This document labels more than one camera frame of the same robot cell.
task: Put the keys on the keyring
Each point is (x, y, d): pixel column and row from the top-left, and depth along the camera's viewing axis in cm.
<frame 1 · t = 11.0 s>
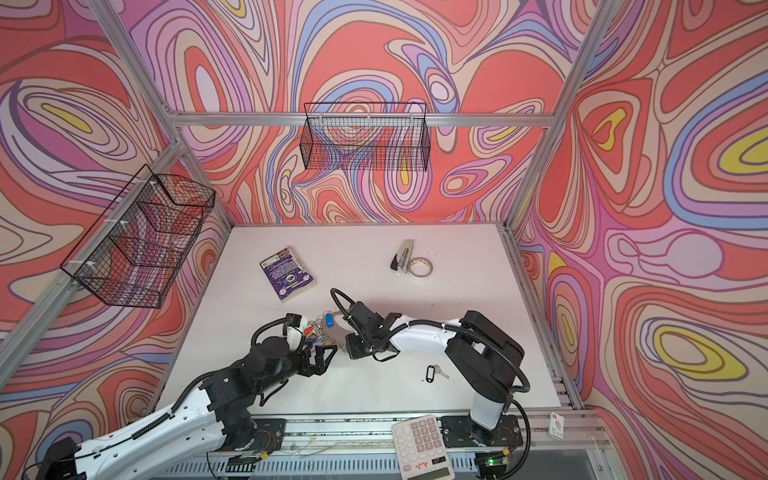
left hand: (331, 346, 77), fingers open
right hand: (357, 355, 86), fingers closed
silver black stapler: (401, 260, 107), point 4 cm above the table
clear tape roll: (420, 267, 110), on the table

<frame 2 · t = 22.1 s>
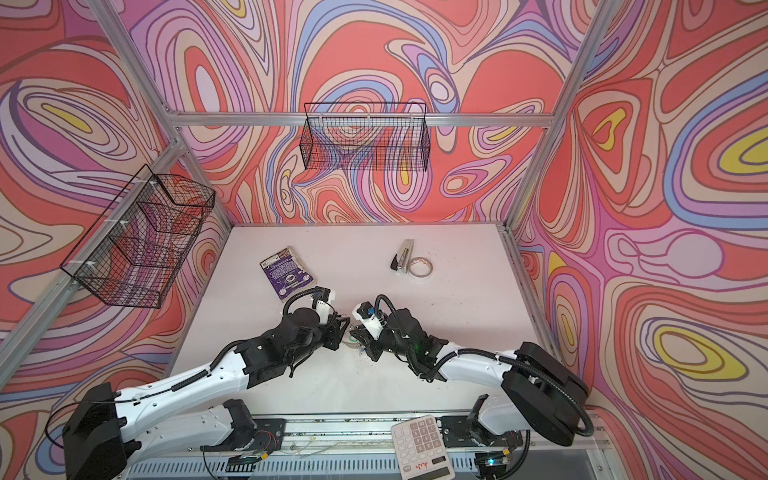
left hand: (352, 319, 77), fingers open
right hand: (357, 337, 80), fingers closed
the named things where they were.

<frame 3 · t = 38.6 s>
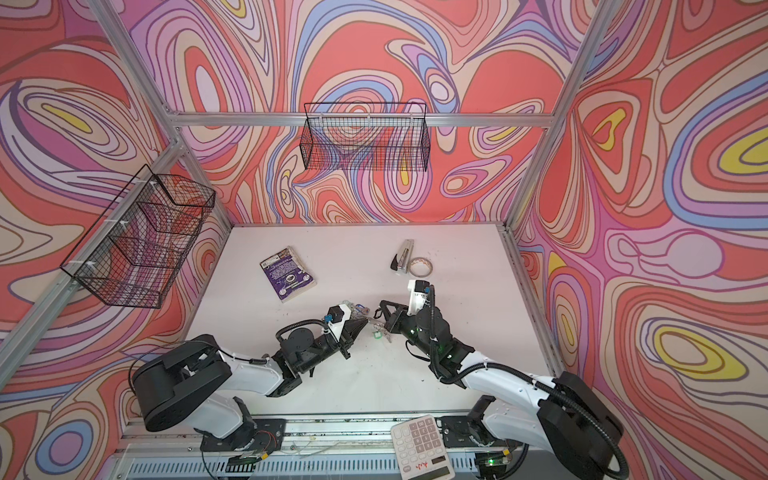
left hand: (370, 321, 78), fingers closed
right hand: (382, 309, 79), fingers closed
the named things where they were.

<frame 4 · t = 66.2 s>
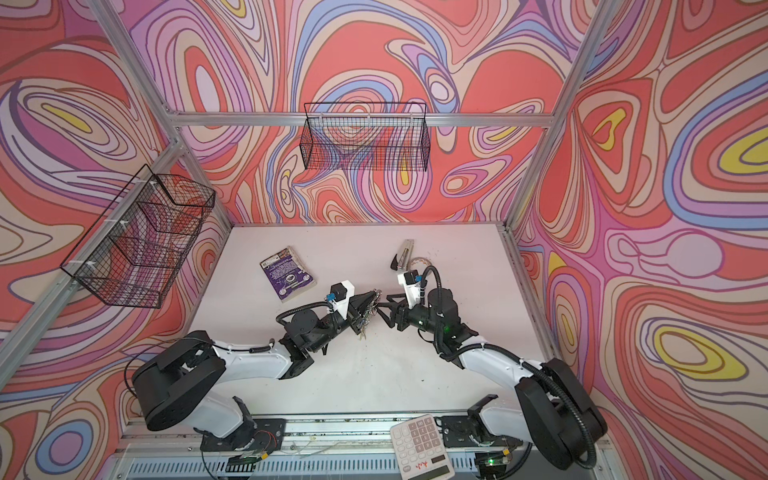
left hand: (378, 295, 75), fingers closed
right hand: (384, 308, 81), fingers open
the named things where they were.

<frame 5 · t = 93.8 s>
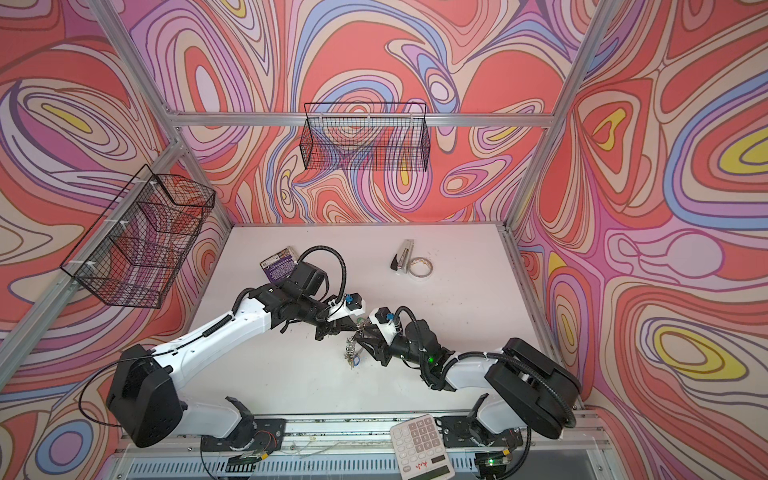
left hand: (357, 323, 77), fingers closed
right hand: (366, 340, 81), fingers open
large keyring with coloured keys: (351, 356, 78), point 10 cm above the table
the other named things where they were.

